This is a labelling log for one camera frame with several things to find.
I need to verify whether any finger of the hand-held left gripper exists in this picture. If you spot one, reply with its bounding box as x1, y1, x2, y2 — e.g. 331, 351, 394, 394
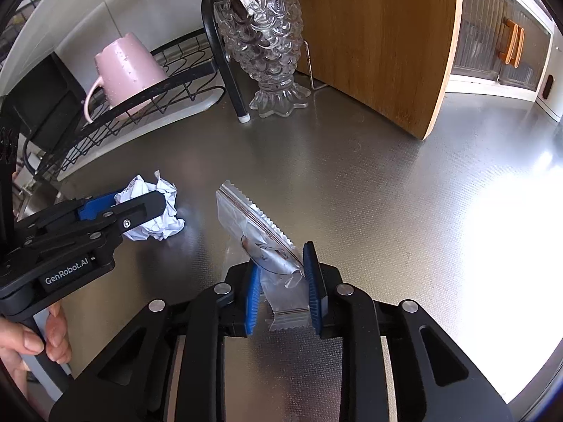
15, 194, 119, 232
22, 190, 167, 261

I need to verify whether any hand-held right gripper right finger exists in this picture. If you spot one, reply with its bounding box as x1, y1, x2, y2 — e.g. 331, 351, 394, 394
303, 241, 513, 422

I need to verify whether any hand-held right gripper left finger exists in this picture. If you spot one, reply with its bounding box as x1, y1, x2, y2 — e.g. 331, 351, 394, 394
48, 264, 265, 422

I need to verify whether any white paper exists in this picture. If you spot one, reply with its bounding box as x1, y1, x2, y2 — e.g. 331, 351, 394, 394
114, 174, 186, 242

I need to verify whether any clear plastic wrapper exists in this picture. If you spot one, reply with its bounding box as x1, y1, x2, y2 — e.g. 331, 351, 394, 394
215, 180, 311, 333

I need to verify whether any person's left hand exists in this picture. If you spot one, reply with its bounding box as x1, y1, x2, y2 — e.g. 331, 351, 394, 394
0, 302, 74, 409

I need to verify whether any black box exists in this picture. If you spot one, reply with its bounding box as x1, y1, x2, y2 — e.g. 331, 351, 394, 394
4, 52, 87, 151

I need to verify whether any white drip tray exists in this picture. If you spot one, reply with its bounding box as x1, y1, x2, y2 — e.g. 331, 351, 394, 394
56, 85, 226, 182

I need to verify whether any pink cup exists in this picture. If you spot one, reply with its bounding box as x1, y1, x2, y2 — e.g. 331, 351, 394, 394
83, 37, 170, 124

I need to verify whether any glass utensil holder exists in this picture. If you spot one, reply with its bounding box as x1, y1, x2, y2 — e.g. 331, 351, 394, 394
213, 0, 311, 119

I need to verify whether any metal fork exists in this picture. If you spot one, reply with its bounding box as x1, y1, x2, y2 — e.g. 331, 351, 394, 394
192, 0, 257, 41

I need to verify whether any wooden cutting board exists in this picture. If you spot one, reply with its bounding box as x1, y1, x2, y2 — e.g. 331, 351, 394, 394
288, 0, 465, 142

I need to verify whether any white glass door cabinet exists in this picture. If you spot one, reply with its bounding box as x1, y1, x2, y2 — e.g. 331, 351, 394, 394
443, 0, 563, 122

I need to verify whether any black wire dish rack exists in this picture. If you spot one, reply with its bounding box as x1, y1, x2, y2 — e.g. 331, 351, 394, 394
24, 0, 252, 184

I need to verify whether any metal wire board stand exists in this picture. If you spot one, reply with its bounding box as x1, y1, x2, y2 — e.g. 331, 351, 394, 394
303, 39, 329, 91

